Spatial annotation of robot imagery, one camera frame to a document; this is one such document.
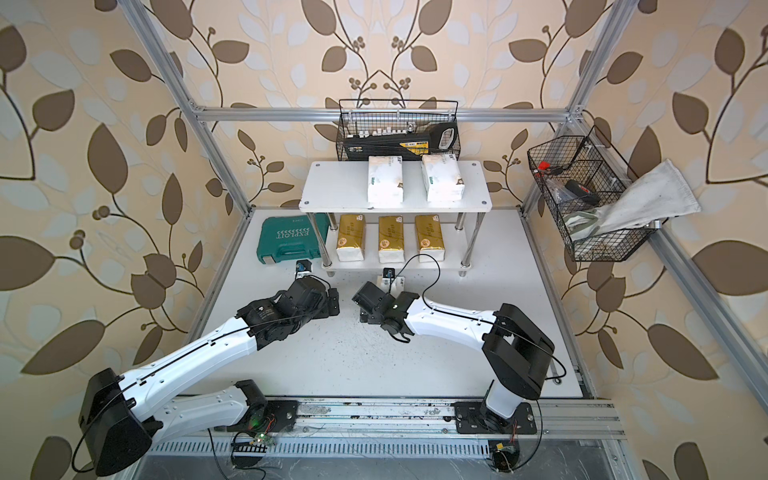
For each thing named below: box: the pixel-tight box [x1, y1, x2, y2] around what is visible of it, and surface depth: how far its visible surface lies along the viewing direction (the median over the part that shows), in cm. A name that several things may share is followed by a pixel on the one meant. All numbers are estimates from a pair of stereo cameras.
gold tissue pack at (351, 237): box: [336, 214, 366, 262], surface depth 98 cm
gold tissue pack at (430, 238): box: [415, 214, 446, 263], surface depth 99 cm
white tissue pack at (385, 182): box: [367, 155, 404, 209], surface depth 75 cm
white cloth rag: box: [565, 159, 701, 240], surface depth 62 cm
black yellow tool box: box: [343, 123, 459, 160], surface depth 84 cm
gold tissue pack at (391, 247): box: [378, 215, 405, 264], surface depth 98 cm
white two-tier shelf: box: [299, 161, 493, 276], surface depth 82 cm
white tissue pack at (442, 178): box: [420, 154, 465, 202], surface depth 75 cm
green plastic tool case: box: [257, 213, 329, 263], surface depth 107 cm
